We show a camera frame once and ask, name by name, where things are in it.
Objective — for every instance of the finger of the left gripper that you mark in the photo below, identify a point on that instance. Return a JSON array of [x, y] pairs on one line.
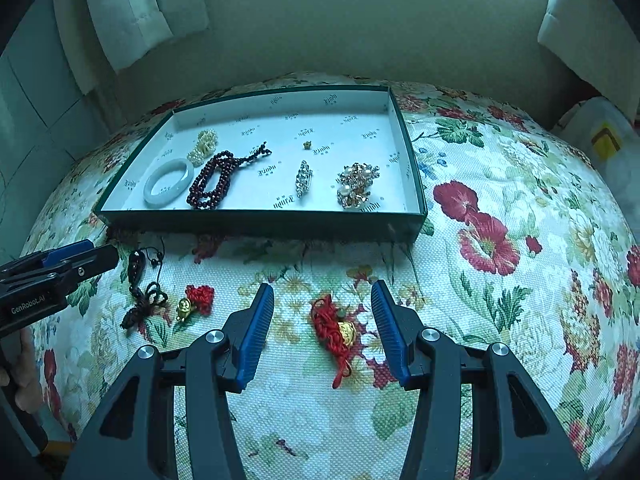
[[45, 258], [69, 272]]

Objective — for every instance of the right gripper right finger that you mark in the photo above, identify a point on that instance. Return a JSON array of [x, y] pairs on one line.
[[515, 434]]

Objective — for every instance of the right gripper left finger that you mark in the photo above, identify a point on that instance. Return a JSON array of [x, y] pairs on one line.
[[131, 433]]

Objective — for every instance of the red knot gold charm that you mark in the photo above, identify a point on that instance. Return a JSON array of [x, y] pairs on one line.
[[196, 299]]

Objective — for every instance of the white jade bangle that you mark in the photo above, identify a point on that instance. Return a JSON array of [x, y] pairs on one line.
[[167, 182]]

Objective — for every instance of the pearl gold flower brooch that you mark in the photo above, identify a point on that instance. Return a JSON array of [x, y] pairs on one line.
[[354, 184]]

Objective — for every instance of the silver rhinestone leaf brooch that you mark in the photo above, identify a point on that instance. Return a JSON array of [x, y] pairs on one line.
[[302, 179]]

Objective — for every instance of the green white jewelry tray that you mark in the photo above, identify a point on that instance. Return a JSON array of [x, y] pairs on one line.
[[271, 132]]

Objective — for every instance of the person's left hand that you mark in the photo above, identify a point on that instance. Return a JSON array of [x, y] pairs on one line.
[[24, 374]]

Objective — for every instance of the floral bedspread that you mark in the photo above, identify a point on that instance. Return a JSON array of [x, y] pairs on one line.
[[523, 243]]

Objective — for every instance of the left white curtain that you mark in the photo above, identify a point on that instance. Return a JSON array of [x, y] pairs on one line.
[[100, 38]]

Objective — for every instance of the white curtain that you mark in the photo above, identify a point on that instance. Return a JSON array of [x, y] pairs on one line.
[[100, 38], [595, 41]]

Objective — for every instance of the white yellow pillow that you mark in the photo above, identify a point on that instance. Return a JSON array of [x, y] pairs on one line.
[[599, 129]]

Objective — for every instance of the right white curtain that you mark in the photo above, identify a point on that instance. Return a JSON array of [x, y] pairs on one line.
[[595, 41]]

